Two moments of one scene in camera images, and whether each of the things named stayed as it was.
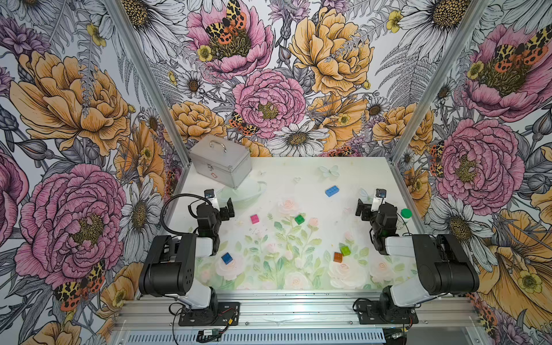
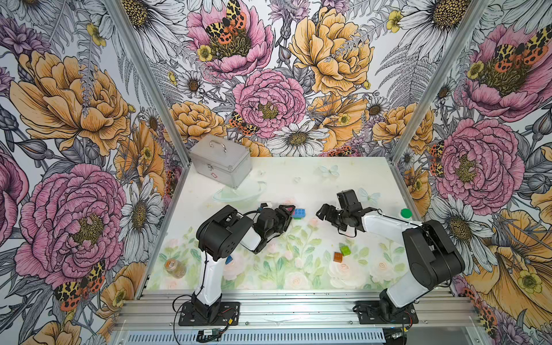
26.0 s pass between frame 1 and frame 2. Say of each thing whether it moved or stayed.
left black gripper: moved
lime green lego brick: stayed
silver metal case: stayed
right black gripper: moved
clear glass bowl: stayed
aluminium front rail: stayed
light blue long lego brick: moved
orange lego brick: stayed
